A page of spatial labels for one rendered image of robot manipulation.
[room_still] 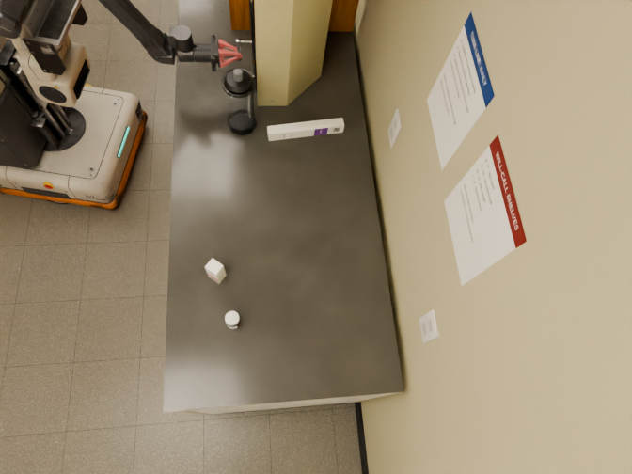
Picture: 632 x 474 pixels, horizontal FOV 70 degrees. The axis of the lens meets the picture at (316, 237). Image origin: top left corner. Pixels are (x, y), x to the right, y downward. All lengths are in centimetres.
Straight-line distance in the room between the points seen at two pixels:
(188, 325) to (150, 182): 143
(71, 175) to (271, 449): 163
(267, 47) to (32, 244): 174
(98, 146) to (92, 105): 25
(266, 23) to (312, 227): 64
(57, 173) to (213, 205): 117
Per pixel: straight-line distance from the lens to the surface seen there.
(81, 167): 255
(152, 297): 249
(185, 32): 159
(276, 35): 152
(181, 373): 143
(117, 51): 335
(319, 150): 168
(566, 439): 83
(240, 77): 152
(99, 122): 267
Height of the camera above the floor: 234
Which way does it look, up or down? 67 degrees down
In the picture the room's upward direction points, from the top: 15 degrees clockwise
